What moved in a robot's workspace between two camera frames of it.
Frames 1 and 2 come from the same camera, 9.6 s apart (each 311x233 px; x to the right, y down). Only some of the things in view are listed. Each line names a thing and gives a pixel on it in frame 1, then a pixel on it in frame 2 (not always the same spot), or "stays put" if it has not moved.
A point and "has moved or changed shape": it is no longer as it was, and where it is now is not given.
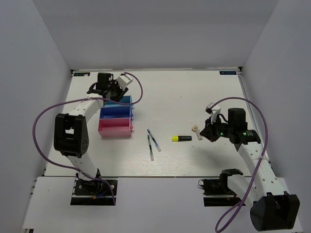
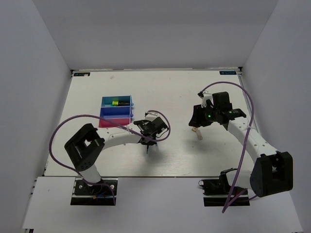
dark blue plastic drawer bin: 115,112 stays put
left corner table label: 81,74 stays put
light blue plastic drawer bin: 126,99 stays put
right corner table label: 228,73 stays put
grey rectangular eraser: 199,136 stays put
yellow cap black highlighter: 177,138 has moved or changed shape
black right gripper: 208,131 -> 197,120
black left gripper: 121,91 -> 151,142
